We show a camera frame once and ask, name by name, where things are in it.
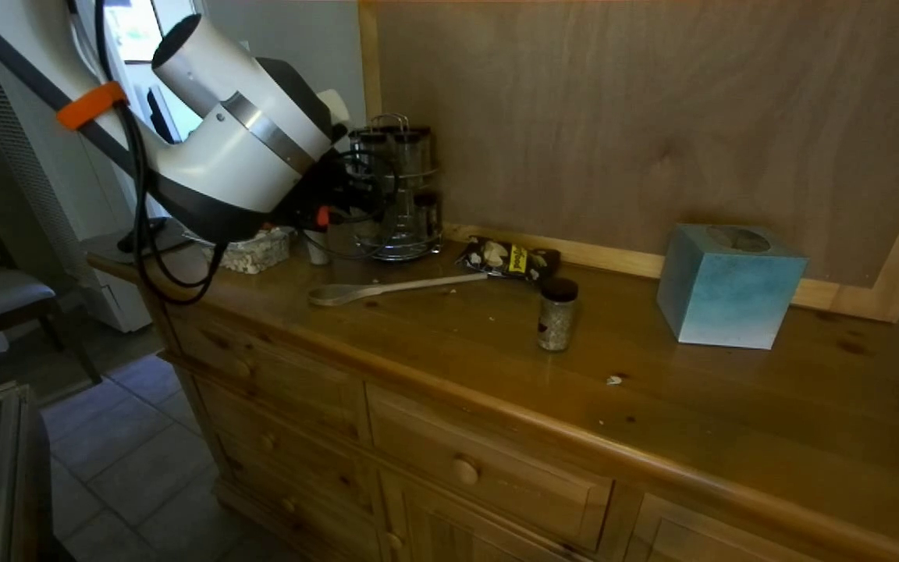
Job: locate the wooden drawer knob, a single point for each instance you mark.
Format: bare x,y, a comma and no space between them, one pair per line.
467,472

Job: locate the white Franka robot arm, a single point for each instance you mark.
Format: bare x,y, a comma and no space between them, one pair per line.
241,136

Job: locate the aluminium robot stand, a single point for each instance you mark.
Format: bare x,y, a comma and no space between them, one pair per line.
2,487

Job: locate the blue tissue box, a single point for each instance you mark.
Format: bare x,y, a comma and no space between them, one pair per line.
726,299

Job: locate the white box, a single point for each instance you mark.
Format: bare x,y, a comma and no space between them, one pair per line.
121,307

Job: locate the lying spice jar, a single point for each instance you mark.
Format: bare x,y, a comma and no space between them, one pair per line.
512,260

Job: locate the plywood board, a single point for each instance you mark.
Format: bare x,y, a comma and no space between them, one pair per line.
624,115

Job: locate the light grey wrist camera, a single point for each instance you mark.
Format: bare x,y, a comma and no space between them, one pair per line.
335,108

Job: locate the bag of white pieces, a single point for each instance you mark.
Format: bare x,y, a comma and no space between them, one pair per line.
259,251

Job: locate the wooden dresser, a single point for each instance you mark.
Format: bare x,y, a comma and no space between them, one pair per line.
490,487

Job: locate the wooden spoon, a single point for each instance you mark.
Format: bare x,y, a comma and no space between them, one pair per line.
338,294

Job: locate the silver spice jar stand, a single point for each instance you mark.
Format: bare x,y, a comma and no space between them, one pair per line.
391,249

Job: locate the bright window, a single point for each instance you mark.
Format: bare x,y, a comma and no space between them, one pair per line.
141,34

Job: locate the dark-capped spice jar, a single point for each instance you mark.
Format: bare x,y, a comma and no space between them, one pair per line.
555,323

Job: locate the small white crumb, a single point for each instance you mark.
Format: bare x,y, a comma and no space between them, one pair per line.
612,378

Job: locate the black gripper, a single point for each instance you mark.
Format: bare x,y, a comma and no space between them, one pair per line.
338,190

